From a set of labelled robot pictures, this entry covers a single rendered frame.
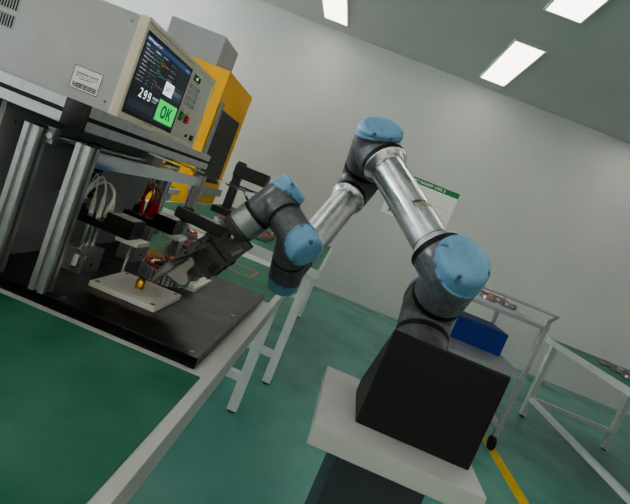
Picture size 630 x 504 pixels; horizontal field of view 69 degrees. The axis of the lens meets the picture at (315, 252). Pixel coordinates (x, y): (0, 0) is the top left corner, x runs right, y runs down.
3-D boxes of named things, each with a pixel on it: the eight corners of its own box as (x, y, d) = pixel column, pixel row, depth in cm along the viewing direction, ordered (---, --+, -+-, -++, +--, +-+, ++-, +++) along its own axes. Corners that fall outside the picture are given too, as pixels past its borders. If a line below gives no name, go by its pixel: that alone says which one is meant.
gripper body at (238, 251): (204, 281, 97) (249, 248, 96) (180, 248, 97) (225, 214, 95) (215, 276, 105) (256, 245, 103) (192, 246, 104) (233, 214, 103)
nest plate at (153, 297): (180, 299, 109) (181, 294, 109) (153, 312, 95) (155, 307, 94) (123, 275, 110) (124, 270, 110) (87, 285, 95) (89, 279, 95)
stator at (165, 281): (194, 285, 107) (199, 270, 106) (176, 293, 96) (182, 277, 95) (150, 267, 107) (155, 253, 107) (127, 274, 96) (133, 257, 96)
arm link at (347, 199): (346, 179, 137) (252, 283, 106) (356, 149, 129) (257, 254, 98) (380, 197, 135) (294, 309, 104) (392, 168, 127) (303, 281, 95)
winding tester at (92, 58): (191, 148, 134) (216, 81, 132) (116, 117, 91) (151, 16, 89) (71, 100, 136) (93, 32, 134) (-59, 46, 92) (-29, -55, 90)
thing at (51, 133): (178, 174, 143) (181, 165, 143) (49, 144, 82) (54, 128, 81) (173, 172, 143) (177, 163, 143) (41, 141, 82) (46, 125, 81)
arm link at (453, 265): (473, 317, 99) (376, 154, 129) (509, 276, 88) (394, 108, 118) (426, 327, 94) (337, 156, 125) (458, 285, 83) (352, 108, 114)
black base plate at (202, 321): (261, 301, 146) (264, 295, 145) (193, 369, 82) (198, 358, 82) (127, 246, 147) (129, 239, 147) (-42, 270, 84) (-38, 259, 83)
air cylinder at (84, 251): (97, 270, 107) (105, 248, 106) (79, 274, 99) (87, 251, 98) (78, 262, 107) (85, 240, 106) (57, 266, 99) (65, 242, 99)
